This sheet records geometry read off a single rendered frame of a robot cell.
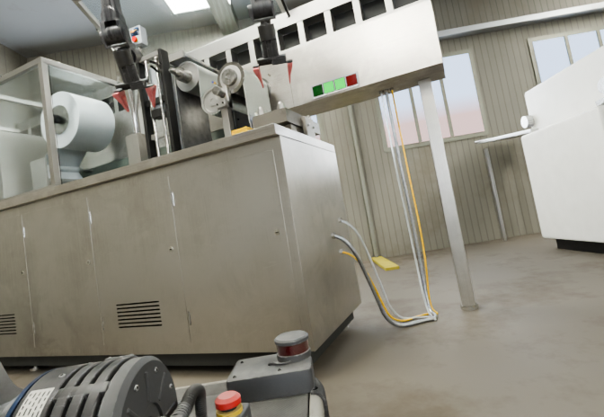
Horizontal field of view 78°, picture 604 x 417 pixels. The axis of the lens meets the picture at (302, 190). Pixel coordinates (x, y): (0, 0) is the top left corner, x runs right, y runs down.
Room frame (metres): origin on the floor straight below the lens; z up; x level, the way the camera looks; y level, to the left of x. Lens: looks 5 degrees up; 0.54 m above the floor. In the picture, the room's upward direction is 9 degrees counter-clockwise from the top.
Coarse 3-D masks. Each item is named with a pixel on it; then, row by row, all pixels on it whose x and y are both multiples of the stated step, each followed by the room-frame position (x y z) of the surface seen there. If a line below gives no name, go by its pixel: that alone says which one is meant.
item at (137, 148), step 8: (120, 88) 2.02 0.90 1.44; (128, 96) 2.02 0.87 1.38; (136, 96) 2.03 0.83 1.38; (136, 104) 2.04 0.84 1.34; (136, 112) 2.05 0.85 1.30; (136, 120) 2.04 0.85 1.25; (136, 128) 2.04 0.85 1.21; (128, 136) 2.03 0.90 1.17; (136, 136) 2.01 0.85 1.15; (144, 136) 2.05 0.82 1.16; (128, 144) 2.03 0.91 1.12; (136, 144) 2.01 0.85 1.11; (144, 144) 2.04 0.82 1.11; (128, 152) 2.04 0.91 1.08; (136, 152) 2.01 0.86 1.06; (144, 152) 2.03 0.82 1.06; (136, 160) 2.02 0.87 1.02; (144, 160) 2.02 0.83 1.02
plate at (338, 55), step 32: (352, 32) 1.78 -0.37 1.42; (384, 32) 1.72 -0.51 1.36; (416, 32) 1.67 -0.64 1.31; (256, 64) 1.99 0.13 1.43; (320, 64) 1.85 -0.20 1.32; (352, 64) 1.79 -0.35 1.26; (384, 64) 1.73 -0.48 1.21; (416, 64) 1.68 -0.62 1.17; (288, 96) 1.93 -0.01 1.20; (352, 96) 1.91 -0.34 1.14; (160, 128) 2.28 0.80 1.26
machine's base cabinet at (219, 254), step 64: (128, 192) 1.61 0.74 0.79; (192, 192) 1.47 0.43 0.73; (256, 192) 1.36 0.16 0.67; (320, 192) 1.60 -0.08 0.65; (0, 256) 1.98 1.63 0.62; (64, 256) 1.79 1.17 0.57; (128, 256) 1.63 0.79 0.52; (192, 256) 1.49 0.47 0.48; (256, 256) 1.38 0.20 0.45; (320, 256) 1.49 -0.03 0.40; (0, 320) 2.00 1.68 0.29; (64, 320) 1.81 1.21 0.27; (128, 320) 1.64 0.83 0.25; (192, 320) 1.51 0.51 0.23; (256, 320) 1.40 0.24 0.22; (320, 320) 1.40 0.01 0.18
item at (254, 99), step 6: (246, 84) 1.68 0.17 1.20; (246, 90) 1.67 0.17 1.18; (252, 90) 1.72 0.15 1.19; (246, 96) 1.66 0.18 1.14; (252, 96) 1.71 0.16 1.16; (258, 96) 1.77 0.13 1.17; (264, 96) 1.83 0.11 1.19; (246, 102) 1.66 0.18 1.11; (252, 102) 1.70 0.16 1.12; (258, 102) 1.76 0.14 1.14; (264, 102) 1.82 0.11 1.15; (252, 108) 1.69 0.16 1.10; (264, 108) 1.81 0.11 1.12; (270, 108) 1.87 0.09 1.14; (252, 114) 1.68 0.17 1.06; (252, 120) 1.68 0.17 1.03
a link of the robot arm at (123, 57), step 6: (120, 48) 1.22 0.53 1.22; (126, 48) 1.26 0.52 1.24; (114, 54) 1.21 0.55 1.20; (120, 54) 1.21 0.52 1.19; (126, 54) 1.21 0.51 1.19; (132, 54) 1.27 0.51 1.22; (120, 60) 1.22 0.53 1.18; (126, 60) 1.22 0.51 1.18; (132, 60) 1.24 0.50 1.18; (120, 66) 1.22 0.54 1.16; (126, 66) 1.23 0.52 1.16
